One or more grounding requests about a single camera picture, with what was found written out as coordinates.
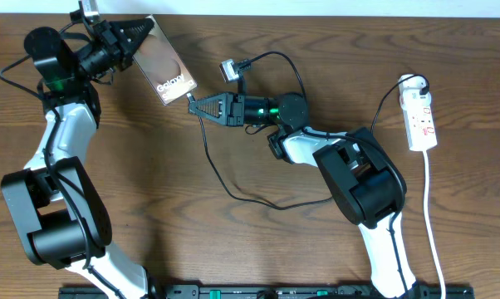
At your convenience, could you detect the black charger cable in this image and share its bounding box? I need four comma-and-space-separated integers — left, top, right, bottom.
185, 75, 431, 211

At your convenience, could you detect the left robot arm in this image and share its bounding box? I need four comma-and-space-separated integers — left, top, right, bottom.
0, 12, 164, 298

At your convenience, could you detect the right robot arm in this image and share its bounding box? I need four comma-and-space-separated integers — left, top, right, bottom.
188, 92, 416, 298

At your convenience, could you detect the white power strip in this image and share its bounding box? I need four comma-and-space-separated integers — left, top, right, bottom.
398, 74, 438, 152

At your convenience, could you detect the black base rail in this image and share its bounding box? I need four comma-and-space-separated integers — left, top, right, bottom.
57, 283, 475, 299

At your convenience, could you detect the white power strip cord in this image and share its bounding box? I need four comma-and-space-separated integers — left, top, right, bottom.
422, 149, 447, 299

